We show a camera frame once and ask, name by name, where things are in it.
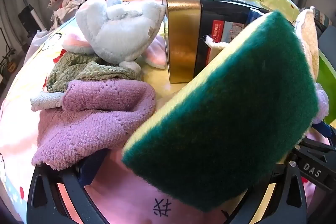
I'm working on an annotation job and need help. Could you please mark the gold black tin box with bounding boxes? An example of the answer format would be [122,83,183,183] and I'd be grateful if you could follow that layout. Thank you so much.
[161,0,271,83]

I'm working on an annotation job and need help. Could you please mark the green yellow scouring sponge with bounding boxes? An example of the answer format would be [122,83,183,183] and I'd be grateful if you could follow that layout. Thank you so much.
[121,10,319,212]

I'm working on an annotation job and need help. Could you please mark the small white cloth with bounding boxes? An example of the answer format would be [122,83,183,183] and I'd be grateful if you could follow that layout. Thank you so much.
[30,92,65,112]

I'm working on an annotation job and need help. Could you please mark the purple fleece towel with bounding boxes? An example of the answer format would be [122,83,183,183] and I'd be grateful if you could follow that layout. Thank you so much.
[31,80,157,171]

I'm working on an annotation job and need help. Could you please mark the green knitted cloth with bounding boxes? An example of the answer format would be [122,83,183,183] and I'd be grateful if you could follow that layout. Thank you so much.
[47,52,142,93]

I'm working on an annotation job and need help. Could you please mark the blue plush elephant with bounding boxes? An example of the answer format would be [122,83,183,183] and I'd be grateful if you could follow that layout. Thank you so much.
[62,0,168,69]

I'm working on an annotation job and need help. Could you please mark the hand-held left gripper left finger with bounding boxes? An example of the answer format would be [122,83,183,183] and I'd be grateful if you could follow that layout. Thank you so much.
[26,150,111,224]

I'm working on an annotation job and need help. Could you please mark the black white floor appliance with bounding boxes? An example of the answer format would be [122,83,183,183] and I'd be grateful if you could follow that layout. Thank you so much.
[9,0,48,33]

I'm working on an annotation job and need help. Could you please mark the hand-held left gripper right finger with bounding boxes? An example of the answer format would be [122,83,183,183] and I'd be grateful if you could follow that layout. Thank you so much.
[227,159,308,224]

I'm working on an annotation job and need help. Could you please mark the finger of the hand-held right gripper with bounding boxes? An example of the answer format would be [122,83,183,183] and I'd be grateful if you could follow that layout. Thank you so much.
[302,120,336,154]

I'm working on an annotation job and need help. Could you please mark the green cardboard box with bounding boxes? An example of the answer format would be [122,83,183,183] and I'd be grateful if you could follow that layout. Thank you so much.
[316,52,333,88]

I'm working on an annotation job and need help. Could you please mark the cartoon printed blanket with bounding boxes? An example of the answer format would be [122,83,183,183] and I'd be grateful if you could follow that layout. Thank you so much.
[0,0,336,224]

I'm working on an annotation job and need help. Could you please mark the cream yellow towel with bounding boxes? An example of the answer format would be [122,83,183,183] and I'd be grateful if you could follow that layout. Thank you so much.
[293,6,320,78]

